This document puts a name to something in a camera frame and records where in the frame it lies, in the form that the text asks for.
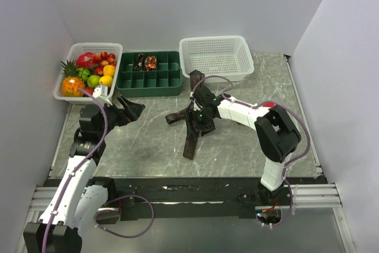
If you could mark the orange fruit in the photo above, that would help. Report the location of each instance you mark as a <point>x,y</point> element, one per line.
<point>109,70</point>

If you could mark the white perforated empty basket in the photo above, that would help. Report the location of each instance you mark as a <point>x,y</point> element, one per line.
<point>227,56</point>

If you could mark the yellow lemon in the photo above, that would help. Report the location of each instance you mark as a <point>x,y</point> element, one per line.
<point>106,80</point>

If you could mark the pink dragon fruit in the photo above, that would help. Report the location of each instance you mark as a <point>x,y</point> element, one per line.
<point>85,60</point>

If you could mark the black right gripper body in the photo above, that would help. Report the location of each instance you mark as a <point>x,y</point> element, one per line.
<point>202,121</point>

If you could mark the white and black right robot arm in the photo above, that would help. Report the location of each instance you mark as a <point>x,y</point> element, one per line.
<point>278,136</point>

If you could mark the dark rolled tie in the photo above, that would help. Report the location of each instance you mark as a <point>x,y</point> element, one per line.
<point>138,62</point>

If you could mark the brown floral necktie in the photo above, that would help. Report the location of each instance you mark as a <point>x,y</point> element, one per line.
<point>192,133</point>

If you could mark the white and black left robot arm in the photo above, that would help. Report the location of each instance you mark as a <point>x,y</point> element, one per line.
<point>80,194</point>

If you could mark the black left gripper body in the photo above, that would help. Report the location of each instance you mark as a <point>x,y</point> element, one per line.
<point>114,117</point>

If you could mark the green compartment organizer tray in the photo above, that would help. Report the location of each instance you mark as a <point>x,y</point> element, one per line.
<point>165,81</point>

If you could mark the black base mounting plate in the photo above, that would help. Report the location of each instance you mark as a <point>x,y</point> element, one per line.
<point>143,198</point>

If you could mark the dark green fruit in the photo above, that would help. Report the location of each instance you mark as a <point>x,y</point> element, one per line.
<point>84,74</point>

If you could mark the green apple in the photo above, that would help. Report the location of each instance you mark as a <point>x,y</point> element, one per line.
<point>93,81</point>

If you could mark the red patterned rolled tie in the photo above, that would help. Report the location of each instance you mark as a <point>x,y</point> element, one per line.
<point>150,63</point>

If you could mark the red rectangular box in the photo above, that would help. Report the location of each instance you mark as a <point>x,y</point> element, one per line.
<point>268,105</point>

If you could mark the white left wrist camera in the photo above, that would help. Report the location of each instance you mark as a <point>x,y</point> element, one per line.
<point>100,94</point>

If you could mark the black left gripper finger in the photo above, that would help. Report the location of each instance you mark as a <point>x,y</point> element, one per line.
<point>132,111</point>
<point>123,101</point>

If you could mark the orange pineapple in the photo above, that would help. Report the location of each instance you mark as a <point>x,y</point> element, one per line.
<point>71,84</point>

